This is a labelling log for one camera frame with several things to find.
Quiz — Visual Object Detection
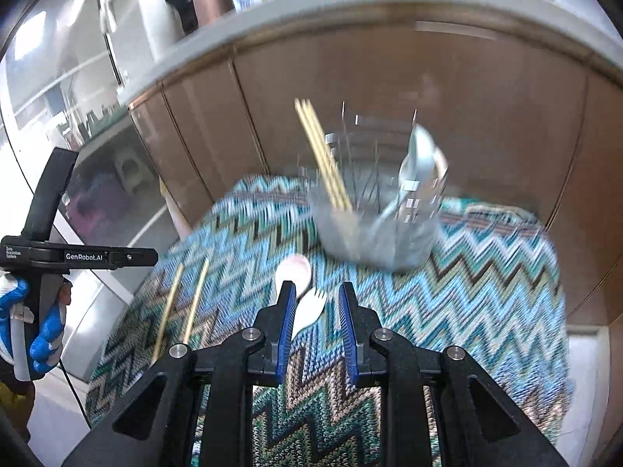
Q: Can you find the black cable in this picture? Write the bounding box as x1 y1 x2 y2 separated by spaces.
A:
58 355 95 434

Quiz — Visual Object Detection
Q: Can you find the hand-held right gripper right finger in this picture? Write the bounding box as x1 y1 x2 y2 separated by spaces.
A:
340 283 570 467

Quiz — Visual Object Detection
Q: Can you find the person's left hand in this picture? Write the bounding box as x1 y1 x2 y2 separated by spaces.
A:
0 272 74 381

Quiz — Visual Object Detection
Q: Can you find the brown kitchen cabinet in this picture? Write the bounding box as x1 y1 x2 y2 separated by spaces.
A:
127 2 623 328

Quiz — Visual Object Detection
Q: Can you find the white plastic fork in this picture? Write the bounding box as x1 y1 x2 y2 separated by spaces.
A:
291 286 325 342

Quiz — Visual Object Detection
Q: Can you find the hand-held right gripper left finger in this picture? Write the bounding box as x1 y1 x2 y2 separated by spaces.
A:
61 282 298 467

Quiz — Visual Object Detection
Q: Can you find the sliding glass door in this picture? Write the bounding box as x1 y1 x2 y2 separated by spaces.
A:
0 10 187 391

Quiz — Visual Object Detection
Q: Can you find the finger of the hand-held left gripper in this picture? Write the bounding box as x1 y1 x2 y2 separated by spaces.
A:
111 248 160 268

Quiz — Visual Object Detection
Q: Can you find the plastic step stool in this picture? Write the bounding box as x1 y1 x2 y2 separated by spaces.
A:
114 152 151 191

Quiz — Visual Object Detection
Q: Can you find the white spoon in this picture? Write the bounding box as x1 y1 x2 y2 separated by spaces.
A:
274 254 312 302
377 156 425 234

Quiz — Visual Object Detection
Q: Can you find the bamboo chopstick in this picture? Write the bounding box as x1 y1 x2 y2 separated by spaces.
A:
300 99 347 211
306 99 354 212
294 99 341 209
181 258 211 347
151 263 186 365

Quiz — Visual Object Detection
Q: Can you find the wire utensil holder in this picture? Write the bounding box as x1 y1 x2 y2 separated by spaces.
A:
297 102 451 274

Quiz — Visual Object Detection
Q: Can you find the pale blue spoon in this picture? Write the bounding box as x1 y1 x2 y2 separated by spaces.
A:
406 124 449 186

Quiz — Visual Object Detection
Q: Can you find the zigzag patterned cloth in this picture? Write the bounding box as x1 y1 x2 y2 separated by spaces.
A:
85 172 578 467

